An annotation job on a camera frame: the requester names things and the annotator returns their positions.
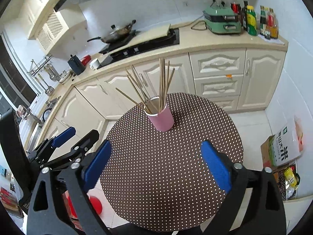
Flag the wooden chopstick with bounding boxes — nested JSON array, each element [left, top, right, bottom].
[[115, 88, 148, 112], [159, 58, 164, 112], [125, 70, 152, 114], [130, 65, 157, 115], [163, 68, 175, 109]]

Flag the pink paper cup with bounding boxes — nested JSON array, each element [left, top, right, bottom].
[[145, 97, 174, 132]]

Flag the lower kitchen cabinets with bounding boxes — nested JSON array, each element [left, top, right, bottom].
[[35, 48, 286, 144]]

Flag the red balloon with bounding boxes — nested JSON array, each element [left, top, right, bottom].
[[66, 194, 102, 218]]

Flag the brown polka dot tablecloth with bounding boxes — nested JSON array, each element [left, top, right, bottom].
[[100, 93, 244, 232]]

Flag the cardboard box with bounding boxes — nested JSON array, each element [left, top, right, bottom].
[[261, 135, 298, 201]]

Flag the utensil rack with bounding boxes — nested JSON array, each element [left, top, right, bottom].
[[28, 54, 72, 96]]

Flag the rice bag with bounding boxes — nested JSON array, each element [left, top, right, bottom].
[[273, 118, 303, 165]]

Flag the yellow bottle in box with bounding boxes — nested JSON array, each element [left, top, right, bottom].
[[284, 165, 300, 189]]

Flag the black electric kettle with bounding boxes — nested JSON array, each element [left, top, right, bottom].
[[67, 55, 85, 75]]

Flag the white mug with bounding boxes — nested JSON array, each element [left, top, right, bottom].
[[89, 58, 101, 70]]

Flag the red container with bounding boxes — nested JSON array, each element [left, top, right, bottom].
[[80, 55, 91, 66]]

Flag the black gas stove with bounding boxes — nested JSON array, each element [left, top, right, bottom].
[[98, 28, 180, 68]]

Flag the upper lattice cabinet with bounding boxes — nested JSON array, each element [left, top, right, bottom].
[[26, 5, 86, 55]]

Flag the black wok with lid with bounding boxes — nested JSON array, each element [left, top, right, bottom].
[[87, 20, 136, 44]]

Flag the beige cutting board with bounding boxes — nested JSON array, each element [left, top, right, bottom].
[[109, 23, 171, 54]]

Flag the green electric cooker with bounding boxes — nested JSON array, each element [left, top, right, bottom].
[[203, 0, 241, 34]]

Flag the green yellow bottle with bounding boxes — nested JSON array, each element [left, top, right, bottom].
[[246, 5, 257, 36]]

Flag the red label sauce bottle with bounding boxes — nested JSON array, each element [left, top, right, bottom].
[[266, 8, 279, 39]]

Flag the dark soy sauce bottle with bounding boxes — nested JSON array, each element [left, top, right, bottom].
[[259, 5, 267, 35]]

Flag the dark oil bottle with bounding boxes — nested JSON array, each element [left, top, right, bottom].
[[242, 1, 248, 31]]

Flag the red cola bottle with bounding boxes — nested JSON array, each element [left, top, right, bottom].
[[230, 0, 241, 17]]

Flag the black power cable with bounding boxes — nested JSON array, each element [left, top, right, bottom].
[[189, 14, 209, 31]]

